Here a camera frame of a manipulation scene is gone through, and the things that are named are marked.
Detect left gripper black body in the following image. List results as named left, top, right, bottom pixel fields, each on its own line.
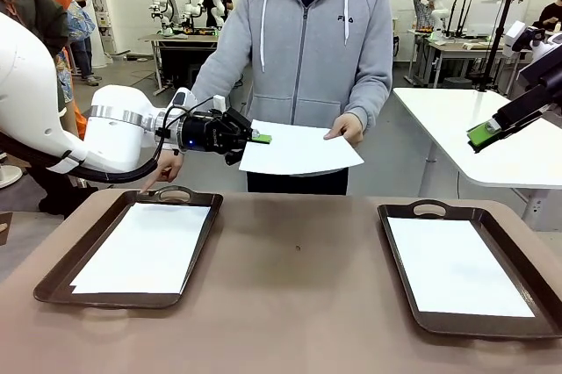
left=178, top=111, right=228, bottom=155

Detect person's right hand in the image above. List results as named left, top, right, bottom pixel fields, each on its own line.
left=135, top=148, right=185, bottom=194

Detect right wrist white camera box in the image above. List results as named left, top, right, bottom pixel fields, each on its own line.
left=501, top=19, right=527, bottom=58

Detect white A4 paper sheet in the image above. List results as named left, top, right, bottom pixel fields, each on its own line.
left=69, top=201, right=213, bottom=296
left=386, top=215, right=537, bottom=319
left=238, top=119, right=365, bottom=176

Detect person's left forearm grey sleeve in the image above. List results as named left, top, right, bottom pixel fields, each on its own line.
left=346, top=70, right=394, bottom=132

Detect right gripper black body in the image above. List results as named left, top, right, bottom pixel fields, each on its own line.
left=490, top=83, right=562, bottom=134

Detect tall white air conditioner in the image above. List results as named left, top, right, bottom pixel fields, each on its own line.
left=72, top=0, right=110, bottom=68

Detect brown plastic serving tray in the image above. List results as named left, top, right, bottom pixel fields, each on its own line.
left=377, top=198, right=562, bottom=341
left=33, top=184, right=224, bottom=310

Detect black round stool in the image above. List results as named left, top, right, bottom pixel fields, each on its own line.
left=442, top=76, right=474, bottom=90

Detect grey zip hoodie torso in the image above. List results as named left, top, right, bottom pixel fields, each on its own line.
left=189, top=0, right=394, bottom=132

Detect person's black trousers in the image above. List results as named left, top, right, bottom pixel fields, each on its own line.
left=246, top=169, right=351, bottom=197

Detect left arm black cable bundle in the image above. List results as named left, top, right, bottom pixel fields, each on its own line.
left=0, top=101, right=220, bottom=184

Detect brown board piece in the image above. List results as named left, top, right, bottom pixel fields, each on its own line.
left=0, top=211, right=14, bottom=247

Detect grey background workbench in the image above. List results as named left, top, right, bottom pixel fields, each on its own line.
left=406, top=27, right=506, bottom=90

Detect bystander in blue jeans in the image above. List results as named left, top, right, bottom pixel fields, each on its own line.
left=60, top=0, right=101, bottom=87

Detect white table leg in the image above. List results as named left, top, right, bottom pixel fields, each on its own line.
left=511, top=187, right=558, bottom=233
left=424, top=145, right=445, bottom=198

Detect white round fan base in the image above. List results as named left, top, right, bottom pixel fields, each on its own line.
left=0, top=162, right=24, bottom=190

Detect person's left hand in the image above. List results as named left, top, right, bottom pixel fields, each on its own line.
left=323, top=111, right=366, bottom=147

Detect person's right forearm grey sleeve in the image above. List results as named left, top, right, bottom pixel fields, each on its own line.
left=189, top=61, right=247, bottom=119

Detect large white table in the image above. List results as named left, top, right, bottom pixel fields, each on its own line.
left=393, top=87, right=562, bottom=191

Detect bystander in plaid shirt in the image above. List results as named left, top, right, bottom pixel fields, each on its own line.
left=412, top=0, right=436, bottom=32

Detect workbench with black drape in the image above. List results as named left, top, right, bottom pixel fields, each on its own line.
left=138, top=26, right=220, bottom=97

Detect masked bystander in black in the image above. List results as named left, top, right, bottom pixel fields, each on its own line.
left=530, top=0, right=562, bottom=32

